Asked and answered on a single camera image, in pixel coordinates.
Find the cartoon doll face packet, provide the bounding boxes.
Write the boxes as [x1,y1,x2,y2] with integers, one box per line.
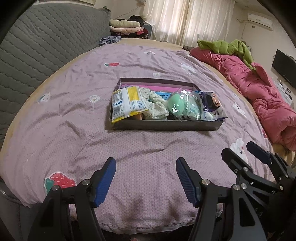
[193,91,227,121]

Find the green sponge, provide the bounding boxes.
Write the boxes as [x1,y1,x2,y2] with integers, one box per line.
[166,90,190,120]

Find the white floral scrunchie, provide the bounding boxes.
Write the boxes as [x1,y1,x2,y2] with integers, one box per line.
[139,87,170,121]

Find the yellow white wipes packet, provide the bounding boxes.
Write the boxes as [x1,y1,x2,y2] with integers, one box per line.
[111,86,148,124]

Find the peach makeup sponge egg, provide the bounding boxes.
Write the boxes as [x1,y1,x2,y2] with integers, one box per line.
[133,114,143,120]

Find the pink quilted comforter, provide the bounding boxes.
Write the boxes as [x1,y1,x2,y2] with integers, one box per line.
[190,47,295,151]

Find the green tissue pack in box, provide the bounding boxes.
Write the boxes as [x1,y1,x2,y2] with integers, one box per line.
[183,94,201,121]

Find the white cabinet with items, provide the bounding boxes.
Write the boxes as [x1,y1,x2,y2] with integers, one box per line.
[275,80,294,108]

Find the shallow purple cardboard box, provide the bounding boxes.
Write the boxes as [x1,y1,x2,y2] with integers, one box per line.
[110,78,223,131]

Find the pink blue children's book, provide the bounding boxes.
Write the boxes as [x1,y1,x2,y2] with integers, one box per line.
[118,82,198,93]

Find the lilac patterned bed sheet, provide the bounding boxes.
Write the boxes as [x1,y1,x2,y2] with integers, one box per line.
[1,44,272,234]

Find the green fleece garment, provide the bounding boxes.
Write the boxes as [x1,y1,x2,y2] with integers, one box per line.
[197,39,255,71]

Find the white window curtains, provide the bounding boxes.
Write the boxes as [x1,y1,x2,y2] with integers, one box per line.
[142,0,235,47]

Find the blue patterned cloth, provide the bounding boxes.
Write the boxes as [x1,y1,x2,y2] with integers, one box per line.
[98,36,121,46]

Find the stack of folded clothes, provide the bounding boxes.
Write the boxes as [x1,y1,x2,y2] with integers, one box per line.
[109,16,152,39]

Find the grey quilted sofa cover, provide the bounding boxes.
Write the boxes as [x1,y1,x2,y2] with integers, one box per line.
[1,3,111,141]

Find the black wall television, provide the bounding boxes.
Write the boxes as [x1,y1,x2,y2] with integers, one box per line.
[272,49,296,88]

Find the white wall air conditioner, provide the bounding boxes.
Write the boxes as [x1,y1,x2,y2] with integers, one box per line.
[247,13,274,31]

